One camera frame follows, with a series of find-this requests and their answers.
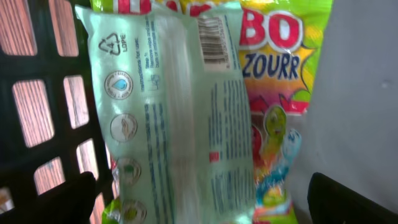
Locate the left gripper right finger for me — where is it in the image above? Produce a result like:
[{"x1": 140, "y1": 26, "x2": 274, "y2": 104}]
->
[{"x1": 307, "y1": 172, "x2": 397, "y2": 224}]

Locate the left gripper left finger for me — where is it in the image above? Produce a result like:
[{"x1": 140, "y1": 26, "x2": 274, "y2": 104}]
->
[{"x1": 1, "y1": 172, "x2": 96, "y2": 224}]

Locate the green Haribo candy bag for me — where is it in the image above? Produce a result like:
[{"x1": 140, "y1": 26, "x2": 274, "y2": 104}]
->
[{"x1": 89, "y1": 1, "x2": 332, "y2": 223}]

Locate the grey plastic shopping basket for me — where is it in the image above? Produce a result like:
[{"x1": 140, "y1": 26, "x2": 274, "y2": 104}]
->
[{"x1": 1, "y1": 1, "x2": 397, "y2": 223}]

